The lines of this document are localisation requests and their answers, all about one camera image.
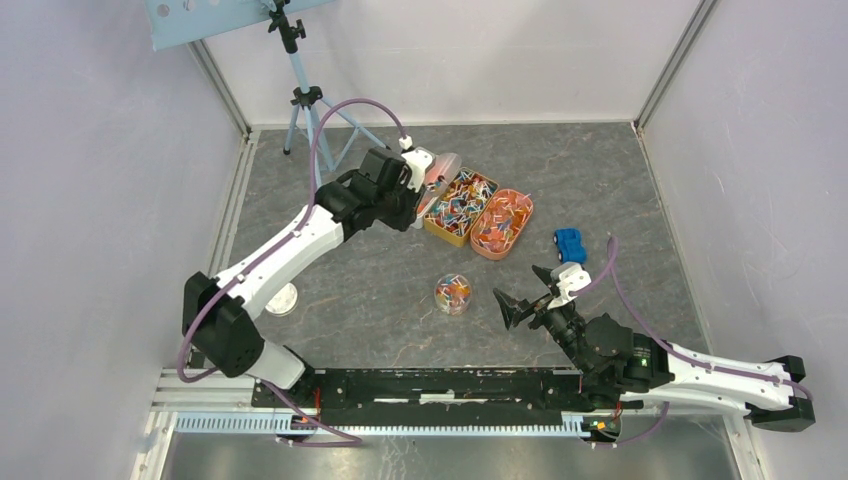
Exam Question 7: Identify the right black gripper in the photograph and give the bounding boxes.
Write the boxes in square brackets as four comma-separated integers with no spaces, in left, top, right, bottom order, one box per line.
[491,266,591,377]

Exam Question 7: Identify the clear plastic scoop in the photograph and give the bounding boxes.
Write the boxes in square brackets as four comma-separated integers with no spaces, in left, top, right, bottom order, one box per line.
[419,152,462,208]

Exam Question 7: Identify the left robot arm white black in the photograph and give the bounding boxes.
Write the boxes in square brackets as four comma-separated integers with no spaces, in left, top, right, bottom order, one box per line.
[181,147,435,408]

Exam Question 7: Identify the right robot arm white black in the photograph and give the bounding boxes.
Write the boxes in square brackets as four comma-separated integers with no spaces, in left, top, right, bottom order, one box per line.
[493,262,816,432]

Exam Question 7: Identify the blue toy brick car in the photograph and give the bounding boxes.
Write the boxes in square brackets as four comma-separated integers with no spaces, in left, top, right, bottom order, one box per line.
[553,228,588,264]

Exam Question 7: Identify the yellow tin of lollipops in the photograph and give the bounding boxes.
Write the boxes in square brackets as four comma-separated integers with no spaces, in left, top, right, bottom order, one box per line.
[423,167,499,247]

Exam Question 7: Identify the light blue tripod stand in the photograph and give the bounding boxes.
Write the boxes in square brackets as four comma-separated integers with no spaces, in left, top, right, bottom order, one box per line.
[262,0,386,179]

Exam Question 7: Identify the pink tin of lollipops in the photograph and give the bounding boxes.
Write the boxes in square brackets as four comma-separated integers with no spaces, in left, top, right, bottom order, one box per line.
[469,189,534,261]

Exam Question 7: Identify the light blue perforated plate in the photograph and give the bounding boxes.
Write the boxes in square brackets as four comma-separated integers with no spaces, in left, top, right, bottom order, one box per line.
[144,0,328,51]

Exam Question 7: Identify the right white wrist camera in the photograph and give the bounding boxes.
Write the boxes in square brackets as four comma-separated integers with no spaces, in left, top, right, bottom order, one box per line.
[548,262,592,310]

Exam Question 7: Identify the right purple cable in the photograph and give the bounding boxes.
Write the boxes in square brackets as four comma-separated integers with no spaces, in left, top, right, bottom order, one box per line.
[569,237,814,449]

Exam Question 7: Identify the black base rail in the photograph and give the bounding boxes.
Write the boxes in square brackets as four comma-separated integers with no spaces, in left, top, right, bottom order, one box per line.
[287,367,622,428]

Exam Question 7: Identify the white toothed cable duct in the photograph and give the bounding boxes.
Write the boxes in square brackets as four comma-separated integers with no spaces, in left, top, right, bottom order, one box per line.
[174,411,621,440]

